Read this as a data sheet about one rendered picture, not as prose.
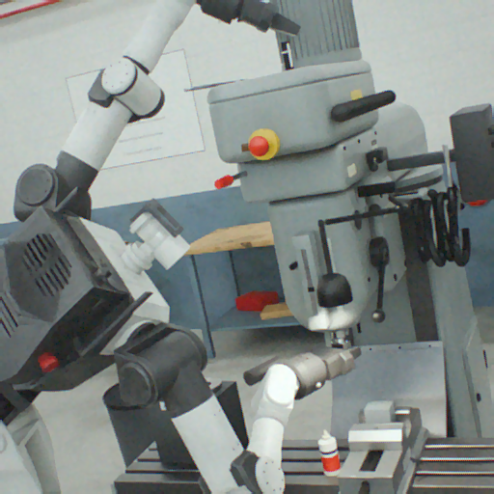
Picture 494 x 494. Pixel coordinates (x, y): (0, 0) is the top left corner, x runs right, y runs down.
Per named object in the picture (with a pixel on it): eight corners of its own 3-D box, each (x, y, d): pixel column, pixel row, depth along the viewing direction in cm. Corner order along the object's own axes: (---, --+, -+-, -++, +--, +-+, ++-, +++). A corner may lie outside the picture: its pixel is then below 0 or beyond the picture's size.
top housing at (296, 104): (331, 148, 149) (315, 64, 146) (210, 168, 160) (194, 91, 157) (384, 123, 191) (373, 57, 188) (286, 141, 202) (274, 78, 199)
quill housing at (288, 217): (370, 333, 169) (344, 189, 164) (283, 339, 178) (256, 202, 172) (389, 305, 186) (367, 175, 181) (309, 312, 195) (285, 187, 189)
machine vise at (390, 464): (403, 507, 164) (395, 459, 162) (336, 506, 170) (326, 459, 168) (429, 431, 195) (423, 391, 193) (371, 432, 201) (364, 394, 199)
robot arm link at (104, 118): (136, 78, 173) (85, 166, 171) (100, 48, 162) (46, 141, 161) (173, 93, 167) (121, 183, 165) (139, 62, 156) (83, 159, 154)
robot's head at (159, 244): (155, 280, 152) (188, 250, 150) (119, 242, 151) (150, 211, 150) (161, 272, 159) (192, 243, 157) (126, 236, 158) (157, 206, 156)
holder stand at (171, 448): (228, 467, 199) (211, 394, 195) (159, 461, 210) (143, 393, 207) (250, 445, 209) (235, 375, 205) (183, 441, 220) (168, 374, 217)
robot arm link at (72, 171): (46, 140, 158) (13, 198, 158) (79, 157, 155) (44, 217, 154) (74, 159, 169) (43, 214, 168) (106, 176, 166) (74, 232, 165)
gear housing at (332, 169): (349, 190, 160) (341, 142, 158) (242, 205, 170) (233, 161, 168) (385, 166, 190) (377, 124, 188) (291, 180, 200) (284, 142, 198)
